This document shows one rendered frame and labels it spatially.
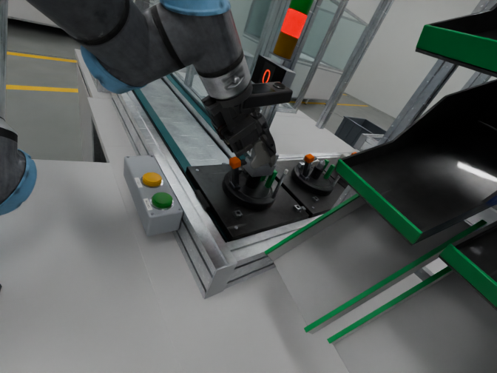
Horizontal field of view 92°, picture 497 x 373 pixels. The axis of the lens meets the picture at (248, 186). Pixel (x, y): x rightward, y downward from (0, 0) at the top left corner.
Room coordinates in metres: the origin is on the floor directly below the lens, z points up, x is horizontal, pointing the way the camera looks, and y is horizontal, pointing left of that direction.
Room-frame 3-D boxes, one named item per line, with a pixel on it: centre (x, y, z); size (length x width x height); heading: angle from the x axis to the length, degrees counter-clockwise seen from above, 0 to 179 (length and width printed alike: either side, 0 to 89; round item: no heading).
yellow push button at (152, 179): (0.41, 0.20, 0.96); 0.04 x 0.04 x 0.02
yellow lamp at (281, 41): (0.73, 0.05, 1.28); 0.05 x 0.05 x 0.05
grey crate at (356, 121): (2.43, -0.95, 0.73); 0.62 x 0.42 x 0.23; 47
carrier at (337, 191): (0.70, -0.18, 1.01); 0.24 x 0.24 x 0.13; 47
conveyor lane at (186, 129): (0.73, 0.20, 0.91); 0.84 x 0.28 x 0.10; 47
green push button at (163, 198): (0.36, 0.15, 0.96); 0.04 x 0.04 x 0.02
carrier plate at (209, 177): (0.51, 0.00, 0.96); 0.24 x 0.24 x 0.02; 47
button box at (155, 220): (0.41, 0.20, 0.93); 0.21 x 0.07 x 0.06; 47
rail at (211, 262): (0.59, 0.30, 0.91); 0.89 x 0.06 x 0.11; 47
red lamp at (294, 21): (0.73, 0.05, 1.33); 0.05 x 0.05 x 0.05
